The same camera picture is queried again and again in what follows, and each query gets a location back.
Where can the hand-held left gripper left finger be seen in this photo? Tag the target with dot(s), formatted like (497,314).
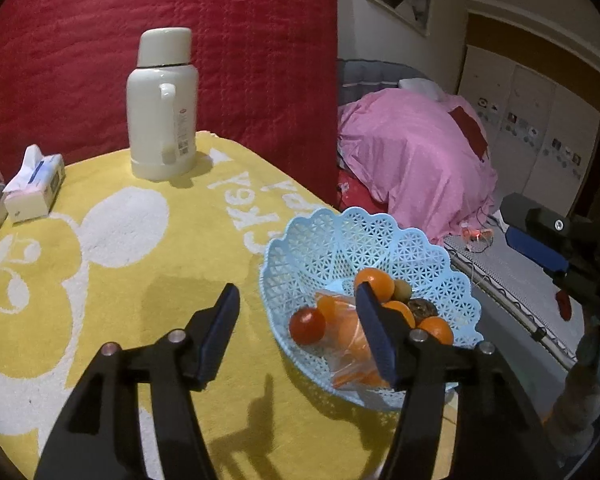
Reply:
(215,345)

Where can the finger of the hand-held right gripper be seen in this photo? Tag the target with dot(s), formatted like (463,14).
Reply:
(535,215)
(537,252)

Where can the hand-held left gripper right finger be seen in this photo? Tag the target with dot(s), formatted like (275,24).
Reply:
(380,345)

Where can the red tomato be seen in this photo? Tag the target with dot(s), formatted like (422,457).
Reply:
(307,325)

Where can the light blue plastic basket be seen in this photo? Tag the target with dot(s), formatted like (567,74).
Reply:
(330,250)

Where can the person's right forearm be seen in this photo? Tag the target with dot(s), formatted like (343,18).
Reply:
(580,400)

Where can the clear plastic bag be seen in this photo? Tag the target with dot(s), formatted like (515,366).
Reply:
(345,365)

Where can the small red object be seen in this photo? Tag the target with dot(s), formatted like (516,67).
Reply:
(563,304)

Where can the dark brown round fruit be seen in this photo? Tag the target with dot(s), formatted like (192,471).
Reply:
(421,309)

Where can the green kiwi fruit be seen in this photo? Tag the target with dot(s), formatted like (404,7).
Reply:
(401,290)

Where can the cream wardrobe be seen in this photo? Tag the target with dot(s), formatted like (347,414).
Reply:
(530,110)

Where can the yellow and white towel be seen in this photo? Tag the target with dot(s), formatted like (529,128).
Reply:
(130,260)

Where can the pink blanket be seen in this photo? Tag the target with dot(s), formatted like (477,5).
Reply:
(405,160)

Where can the red patterned cloth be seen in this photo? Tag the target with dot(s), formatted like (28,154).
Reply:
(352,190)

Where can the white pillow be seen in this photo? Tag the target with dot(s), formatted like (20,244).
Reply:
(420,87)

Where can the grey headboard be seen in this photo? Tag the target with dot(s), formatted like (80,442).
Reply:
(365,75)

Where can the cream thermos flask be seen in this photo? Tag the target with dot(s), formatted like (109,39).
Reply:
(150,125)

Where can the pink and white tissue box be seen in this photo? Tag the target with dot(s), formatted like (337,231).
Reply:
(30,205)

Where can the red quilt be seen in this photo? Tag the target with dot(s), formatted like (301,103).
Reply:
(205,20)

